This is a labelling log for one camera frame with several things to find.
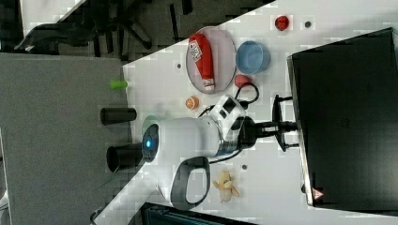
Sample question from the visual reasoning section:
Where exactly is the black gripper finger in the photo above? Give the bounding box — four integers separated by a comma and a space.
266, 121, 298, 131

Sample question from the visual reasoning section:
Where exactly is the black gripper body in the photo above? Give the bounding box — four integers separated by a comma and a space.
237, 116, 264, 150

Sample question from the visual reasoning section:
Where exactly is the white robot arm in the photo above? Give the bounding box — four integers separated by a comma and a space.
142, 95, 298, 210

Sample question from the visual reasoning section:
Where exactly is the red strawberry toy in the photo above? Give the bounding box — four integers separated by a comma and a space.
235, 74, 252, 88

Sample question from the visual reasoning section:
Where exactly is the peeled banana toy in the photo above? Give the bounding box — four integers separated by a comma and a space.
212, 170, 239, 203

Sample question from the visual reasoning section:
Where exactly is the orange slice toy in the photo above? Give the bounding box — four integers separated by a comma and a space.
185, 96, 199, 110

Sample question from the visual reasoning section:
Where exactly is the blue bowl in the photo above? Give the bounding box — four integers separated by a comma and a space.
236, 40, 271, 75

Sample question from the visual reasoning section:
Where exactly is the grey round plate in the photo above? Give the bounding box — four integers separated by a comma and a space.
186, 26, 237, 95

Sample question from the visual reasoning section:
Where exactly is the red ketchup bottle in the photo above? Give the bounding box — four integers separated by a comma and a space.
189, 34, 215, 91

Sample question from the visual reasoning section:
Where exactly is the red tomato toy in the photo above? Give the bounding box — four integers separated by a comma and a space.
274, 16, 290, 31

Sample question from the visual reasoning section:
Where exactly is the large black cylinder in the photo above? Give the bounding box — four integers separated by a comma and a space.
106, 142, 143, 173

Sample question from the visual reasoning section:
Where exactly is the small black cylinder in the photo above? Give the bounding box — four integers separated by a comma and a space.
99, 108, 137, 126

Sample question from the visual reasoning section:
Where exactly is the green cylinder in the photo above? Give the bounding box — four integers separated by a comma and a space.
110, 81, 129, 90

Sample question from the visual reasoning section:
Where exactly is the black office chair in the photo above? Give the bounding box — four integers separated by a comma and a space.
14, 0, 152, 51

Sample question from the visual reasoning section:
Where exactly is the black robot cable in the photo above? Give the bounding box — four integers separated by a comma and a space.
197, 82, 260, 165

